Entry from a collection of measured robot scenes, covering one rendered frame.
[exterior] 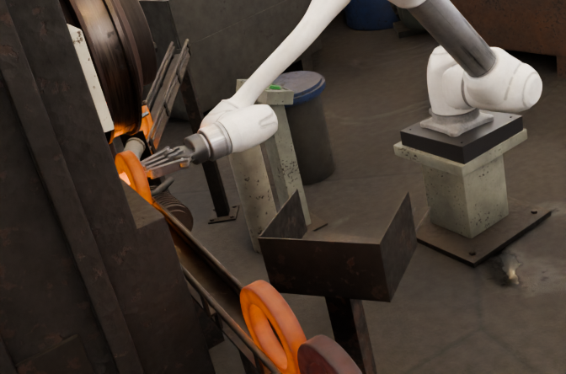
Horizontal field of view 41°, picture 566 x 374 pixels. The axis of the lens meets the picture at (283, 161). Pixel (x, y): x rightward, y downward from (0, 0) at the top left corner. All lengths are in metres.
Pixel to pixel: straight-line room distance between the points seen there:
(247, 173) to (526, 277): 1.01
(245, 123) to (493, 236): 1.13
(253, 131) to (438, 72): 0.81
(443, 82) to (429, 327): 0.78
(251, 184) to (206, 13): 1.53
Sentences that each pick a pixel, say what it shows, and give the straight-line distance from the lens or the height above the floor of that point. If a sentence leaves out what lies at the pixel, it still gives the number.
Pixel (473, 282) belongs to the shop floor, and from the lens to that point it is 2.56.
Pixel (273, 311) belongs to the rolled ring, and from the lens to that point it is 1.25.
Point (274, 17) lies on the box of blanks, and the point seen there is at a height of 0.42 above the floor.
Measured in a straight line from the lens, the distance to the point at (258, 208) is 2.81.
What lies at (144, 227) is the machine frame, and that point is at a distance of 1.42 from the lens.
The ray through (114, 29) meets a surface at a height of 1.17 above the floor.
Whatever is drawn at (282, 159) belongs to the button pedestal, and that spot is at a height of 0.32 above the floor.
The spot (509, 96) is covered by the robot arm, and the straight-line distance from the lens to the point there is 2.40.
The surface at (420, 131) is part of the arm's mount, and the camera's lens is 2.64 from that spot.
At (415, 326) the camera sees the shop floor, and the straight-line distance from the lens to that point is 2.41.
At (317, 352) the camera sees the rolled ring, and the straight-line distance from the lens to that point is 1.15.
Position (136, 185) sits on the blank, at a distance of 1.83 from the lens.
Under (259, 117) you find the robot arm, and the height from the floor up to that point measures 0.79.
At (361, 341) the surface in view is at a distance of 1.76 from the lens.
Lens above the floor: 1.50
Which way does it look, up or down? 25 degrees down
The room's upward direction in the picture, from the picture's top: 14 degrees counter-clockwise
